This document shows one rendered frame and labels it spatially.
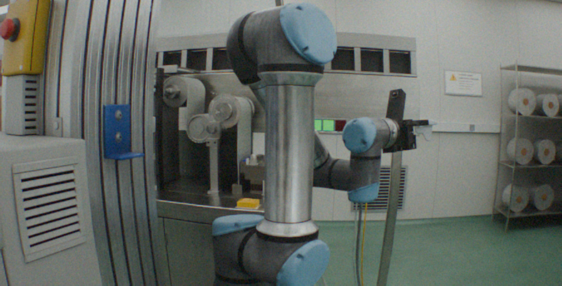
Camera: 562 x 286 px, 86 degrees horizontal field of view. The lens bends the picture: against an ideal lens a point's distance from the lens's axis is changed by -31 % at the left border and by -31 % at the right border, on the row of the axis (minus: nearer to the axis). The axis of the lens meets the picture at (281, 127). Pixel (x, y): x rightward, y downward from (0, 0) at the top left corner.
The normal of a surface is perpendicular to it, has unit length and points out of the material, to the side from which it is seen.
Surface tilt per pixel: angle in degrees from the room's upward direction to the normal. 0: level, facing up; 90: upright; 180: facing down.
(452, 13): 90
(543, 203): 90
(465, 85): 90
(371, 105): 90
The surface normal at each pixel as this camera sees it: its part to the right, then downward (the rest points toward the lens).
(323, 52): 0.72, -0.08
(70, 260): 0.95, 0.03
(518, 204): -0.15, 0.05
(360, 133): -0.68, 0.02
